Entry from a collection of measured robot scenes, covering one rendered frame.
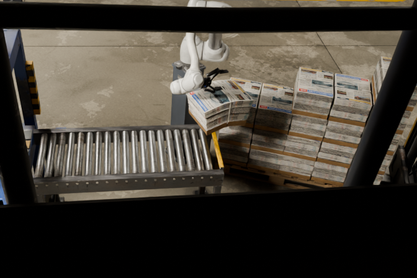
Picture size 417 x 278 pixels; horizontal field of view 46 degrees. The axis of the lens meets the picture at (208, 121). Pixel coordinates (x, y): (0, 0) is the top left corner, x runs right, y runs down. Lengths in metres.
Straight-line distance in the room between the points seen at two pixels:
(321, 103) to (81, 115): 2.48
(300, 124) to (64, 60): 3.10
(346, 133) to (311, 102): 0.42
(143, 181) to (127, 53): 2.97
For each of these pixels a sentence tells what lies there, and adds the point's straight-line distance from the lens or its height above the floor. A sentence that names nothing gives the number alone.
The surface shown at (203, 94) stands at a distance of 3.50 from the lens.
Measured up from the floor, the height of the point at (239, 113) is 1.07.
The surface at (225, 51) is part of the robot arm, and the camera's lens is 3.96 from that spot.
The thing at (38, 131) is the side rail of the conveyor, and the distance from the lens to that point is 3.81.
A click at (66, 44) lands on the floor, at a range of 6.35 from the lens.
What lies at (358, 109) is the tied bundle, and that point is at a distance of 4.01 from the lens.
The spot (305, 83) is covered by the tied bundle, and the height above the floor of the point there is 1.06.
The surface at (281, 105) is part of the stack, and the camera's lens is 4.10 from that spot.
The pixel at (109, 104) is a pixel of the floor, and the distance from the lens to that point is 5.31.
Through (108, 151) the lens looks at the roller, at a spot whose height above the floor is 0.80.
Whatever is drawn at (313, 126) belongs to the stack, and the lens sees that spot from 4.12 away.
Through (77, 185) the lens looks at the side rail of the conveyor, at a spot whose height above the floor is 0.76.
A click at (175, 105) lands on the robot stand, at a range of 4.33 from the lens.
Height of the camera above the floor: 3.24
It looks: 39 degrees down
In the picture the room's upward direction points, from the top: 6 degrees clockwise
